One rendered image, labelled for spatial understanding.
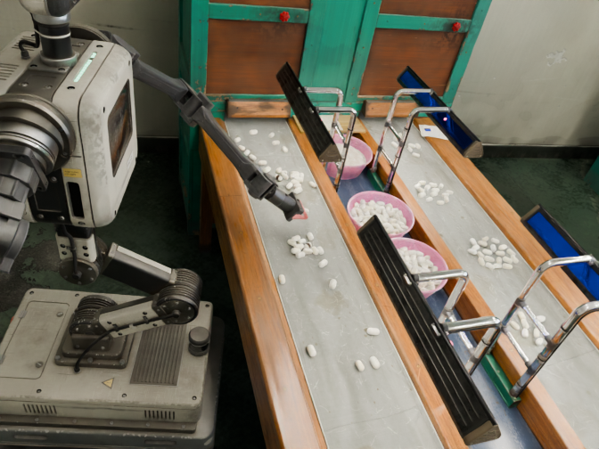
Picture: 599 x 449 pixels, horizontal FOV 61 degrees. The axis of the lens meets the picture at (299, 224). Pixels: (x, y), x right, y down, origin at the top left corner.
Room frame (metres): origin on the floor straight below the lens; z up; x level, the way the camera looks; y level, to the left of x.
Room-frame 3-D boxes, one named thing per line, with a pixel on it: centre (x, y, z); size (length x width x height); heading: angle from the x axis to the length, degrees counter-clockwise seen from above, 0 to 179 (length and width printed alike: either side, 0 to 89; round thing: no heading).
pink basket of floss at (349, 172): (1.98, -0.13, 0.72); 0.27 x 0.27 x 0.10
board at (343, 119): (2.18, -0.04, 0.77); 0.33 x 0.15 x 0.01; 113
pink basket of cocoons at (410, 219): (1.58, -0.30, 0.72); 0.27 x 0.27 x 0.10
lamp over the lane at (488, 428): (0.82, -0.32, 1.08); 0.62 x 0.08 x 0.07; 23
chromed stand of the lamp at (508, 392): (1.01, -0.76, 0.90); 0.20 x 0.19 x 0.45; 23
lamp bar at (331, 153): (1.71, 0.06, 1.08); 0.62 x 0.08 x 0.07; 23
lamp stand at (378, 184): (1.90, -0.38, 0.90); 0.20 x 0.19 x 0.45; 23
